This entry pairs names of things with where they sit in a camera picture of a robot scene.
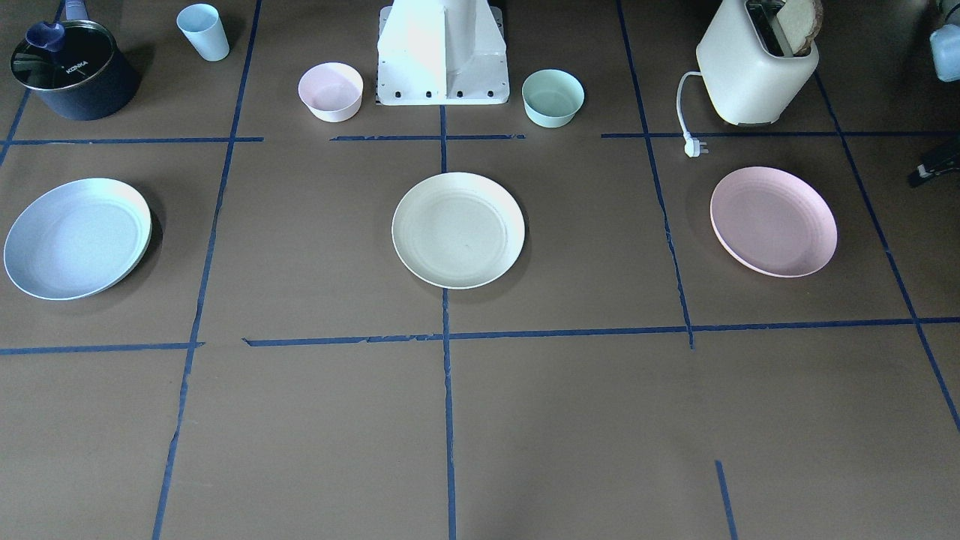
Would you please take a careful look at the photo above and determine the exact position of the pink plate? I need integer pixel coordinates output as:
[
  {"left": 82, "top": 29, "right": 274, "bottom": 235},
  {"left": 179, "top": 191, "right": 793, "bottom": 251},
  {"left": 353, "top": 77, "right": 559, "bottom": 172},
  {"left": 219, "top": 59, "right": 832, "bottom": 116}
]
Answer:
[{"left": 709, "top": 166, "right": 838, "bottom": 279}]

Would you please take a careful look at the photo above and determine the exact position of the blue plate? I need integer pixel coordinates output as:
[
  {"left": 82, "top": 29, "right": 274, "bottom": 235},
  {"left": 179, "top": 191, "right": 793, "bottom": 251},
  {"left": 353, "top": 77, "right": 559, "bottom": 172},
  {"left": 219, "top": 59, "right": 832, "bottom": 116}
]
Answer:
[{"left": 3, "top": 178, "right": 153, "bottom": 301}]

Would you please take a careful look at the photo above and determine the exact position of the cream plate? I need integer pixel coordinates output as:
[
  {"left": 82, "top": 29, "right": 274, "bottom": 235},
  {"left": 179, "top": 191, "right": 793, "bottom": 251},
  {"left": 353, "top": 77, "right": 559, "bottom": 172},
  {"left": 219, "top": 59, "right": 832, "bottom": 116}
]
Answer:
[{"left": 391, "top": 172, "right": 526, "bottom": 290}]

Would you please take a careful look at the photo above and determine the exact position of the green bowl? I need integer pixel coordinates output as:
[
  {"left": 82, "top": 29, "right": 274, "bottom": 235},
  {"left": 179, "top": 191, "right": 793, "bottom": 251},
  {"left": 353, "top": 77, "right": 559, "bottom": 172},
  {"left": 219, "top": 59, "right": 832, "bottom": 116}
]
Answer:
[{"left": 521, "top": 69, "right": 586, "bottom": 128}]

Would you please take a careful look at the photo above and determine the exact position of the pink bowl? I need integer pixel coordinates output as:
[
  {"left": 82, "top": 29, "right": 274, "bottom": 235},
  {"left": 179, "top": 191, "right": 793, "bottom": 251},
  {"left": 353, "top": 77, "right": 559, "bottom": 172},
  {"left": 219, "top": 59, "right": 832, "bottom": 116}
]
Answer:
[{"left": 297, "top": 62, "right": 364, "bottom": 123}]

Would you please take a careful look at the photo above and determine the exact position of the white toaster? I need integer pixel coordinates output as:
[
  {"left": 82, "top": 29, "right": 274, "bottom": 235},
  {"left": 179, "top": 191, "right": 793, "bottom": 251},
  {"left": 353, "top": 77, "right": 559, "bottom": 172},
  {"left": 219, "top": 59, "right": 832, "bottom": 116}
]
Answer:
[{"left": 696, "top": 1, "right": 820, "bottom": 126}]

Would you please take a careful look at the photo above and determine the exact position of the light blue cup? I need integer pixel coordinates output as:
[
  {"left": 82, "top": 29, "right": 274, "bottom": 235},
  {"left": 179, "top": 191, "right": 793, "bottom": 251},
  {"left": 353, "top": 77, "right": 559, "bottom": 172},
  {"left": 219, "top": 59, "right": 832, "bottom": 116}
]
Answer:
[{"left": 177, "top": 3, "right": 230, "bottom": 62}]

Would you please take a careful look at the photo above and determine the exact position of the bread slice in toaster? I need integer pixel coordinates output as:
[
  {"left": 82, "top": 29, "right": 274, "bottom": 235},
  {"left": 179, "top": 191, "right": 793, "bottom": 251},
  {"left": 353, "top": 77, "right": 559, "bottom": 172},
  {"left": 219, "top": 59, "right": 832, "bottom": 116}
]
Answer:
[{"left": 775, "top": 0, "right": 824, "bottom": 57}]

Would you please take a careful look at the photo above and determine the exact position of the dark blue saucepan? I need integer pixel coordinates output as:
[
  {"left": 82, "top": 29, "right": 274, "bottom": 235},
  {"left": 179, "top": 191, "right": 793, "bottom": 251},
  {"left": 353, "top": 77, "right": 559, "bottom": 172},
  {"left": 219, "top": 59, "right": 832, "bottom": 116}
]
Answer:
[{"left": 10, "top": 1, "right": 141, "bottom": 121}]

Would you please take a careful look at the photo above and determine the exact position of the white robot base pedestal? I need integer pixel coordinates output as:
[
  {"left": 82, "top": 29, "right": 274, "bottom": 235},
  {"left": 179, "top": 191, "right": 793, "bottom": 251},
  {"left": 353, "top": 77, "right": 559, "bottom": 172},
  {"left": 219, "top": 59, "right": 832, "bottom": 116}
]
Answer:
[{"left": 375, "top": 1, "right": 510, "bottom": 107}]

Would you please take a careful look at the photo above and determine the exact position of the white power plug and cord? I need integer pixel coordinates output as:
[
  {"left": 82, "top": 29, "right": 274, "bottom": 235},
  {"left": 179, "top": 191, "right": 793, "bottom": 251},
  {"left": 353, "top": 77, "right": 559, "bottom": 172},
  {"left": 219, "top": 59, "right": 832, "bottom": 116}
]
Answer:
[{"left": 676, "top": 70, "right": 710, "bottom": 159}]

